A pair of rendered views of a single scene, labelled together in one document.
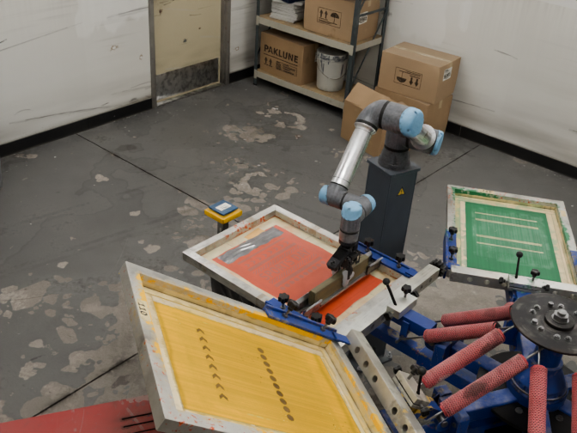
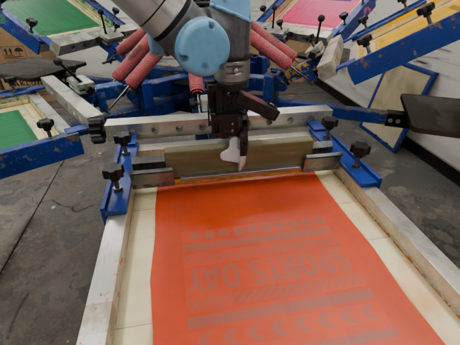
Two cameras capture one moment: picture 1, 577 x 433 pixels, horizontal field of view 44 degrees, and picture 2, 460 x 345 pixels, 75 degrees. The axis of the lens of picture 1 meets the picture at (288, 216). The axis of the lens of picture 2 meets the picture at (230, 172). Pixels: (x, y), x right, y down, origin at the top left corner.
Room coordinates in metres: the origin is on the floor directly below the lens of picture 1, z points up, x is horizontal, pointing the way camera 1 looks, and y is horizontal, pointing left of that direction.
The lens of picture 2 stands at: (2.78, 0.18, 1.39)
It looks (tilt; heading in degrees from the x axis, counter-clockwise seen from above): 33 degrees down; 221
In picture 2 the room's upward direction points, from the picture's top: straight up
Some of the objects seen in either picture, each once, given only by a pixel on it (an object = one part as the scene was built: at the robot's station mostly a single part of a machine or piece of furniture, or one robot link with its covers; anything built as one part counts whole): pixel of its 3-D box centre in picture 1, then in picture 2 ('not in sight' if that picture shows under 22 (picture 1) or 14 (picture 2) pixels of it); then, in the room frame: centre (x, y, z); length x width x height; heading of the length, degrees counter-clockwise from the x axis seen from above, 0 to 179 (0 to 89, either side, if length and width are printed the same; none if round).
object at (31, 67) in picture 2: not in sight; (94, 80); (2.01, -1.50, 0.91); 1.34 x 0.40 x 0.08; 111
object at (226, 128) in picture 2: (347, 251); (228, 107); (2.31, -0.24, 1.15); 0.09 x 0.08 x 0.12; 141
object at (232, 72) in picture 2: (348, 234); (231, 70); (2.31, -0.24, 1.23); 0.08 x 0.08 x 0.05
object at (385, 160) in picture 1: (395, 154); not in sight; (3.01, -0.48, 1.25); 0.15 x 0.15 x 0.10
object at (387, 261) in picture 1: (382, 264); (124, 179); (2.49, -0.42, 0.97); 0.30 x 0.05 x 0.07; 51
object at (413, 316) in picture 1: (412, 320); not in sight; (2.08, -0.49, 1.02); 0.17 x 0.06 x 0.05; 51
